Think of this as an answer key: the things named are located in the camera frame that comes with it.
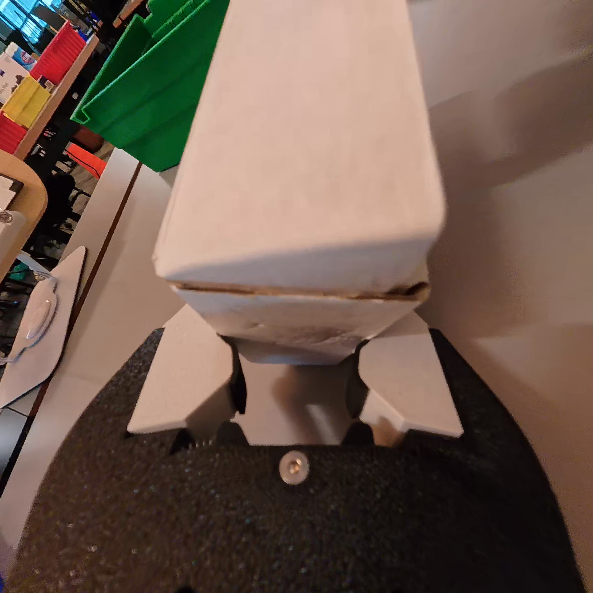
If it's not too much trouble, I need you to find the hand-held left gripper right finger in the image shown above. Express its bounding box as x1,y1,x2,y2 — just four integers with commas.
356,309,464,448

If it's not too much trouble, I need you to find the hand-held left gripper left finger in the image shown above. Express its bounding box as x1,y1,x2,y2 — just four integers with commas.
126,302,247,442

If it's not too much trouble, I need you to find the white cardboard mailer box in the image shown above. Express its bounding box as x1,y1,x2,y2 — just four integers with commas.
153,0,448,368

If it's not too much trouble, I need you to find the green plastic bin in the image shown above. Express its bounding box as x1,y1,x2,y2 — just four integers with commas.
70,0,230,173

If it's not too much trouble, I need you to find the white stand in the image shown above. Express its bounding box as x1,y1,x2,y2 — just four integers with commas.
0,246,88,409

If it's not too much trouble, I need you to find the red storage bin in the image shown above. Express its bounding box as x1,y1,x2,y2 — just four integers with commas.
30,21,89,87
0,113,29,156

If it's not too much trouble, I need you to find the yellow storage bin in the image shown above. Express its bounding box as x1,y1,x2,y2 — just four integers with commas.
2,74,52,128

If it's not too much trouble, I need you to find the printed white carton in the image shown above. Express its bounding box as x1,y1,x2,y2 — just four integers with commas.
0,42,39,105

